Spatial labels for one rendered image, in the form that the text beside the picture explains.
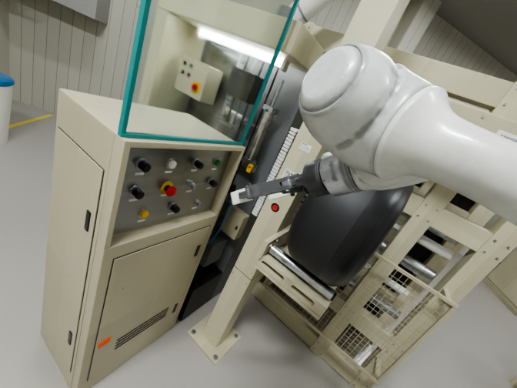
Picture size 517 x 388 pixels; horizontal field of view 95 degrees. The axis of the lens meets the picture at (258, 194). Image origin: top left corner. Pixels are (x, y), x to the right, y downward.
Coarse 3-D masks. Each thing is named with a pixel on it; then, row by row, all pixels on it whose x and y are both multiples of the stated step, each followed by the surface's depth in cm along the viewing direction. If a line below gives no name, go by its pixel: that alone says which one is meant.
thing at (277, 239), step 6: (288, 228) 127; (276, 234) 117; (282, 234) 119; (264, 240) 108; (270, 240) 109; (276, 240) 116; (282, 240) 127; (264, 246) 108; (270, 246) 111; (258, 252) 110; (264, 252) 109
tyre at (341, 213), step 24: (360, 192) 81; (384, 192) 80; (408, 192) 83; (312, 216) 85; (336, 216) 81; (360, 216) 78; (384, 216) 77; (288, 240) 100; (312, 240) 86; (336, 240) 81; (360, 240) 78; (312, 264) 92; (336, 264) 84; (360, 264) 82
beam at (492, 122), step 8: (456, 104) 96; (464, 104) 95; (456, 112) 96; (464, 112) 95; (472, 112) 94; (480, 112) 92; (488, 112) 91; (472, 120) 94; (480, 120) 93; (488, 120) 92; (496, 120) 90; (504, 120) 89; (512, 120) 88; (488, 128) 92; (496, 128) 91; (504, 128) 90; (512, 128) 88
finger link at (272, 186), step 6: (276, 180) 47; (282, 180) 47; (246, 186) 49; (252, 186) 48; (258, 186) 48; (264, 186) 48; (270, 186) 47; (276, 186) 47; (282, 186) 47; (288, 186) 46; (252, 192) 48; (258, 192) 48; (264, 192) 48; (270, 192) 47
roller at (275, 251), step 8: (272, 248) 111; (280, 256) 109; (288, 256) 109; (288, 264) 107; (296, 264) 106; (296, 272) 106; (304, 272) 104; (312, 280) 102; (320, 280) 103; (320, 288) 101; (328, 288) 100; (328, 296) 99
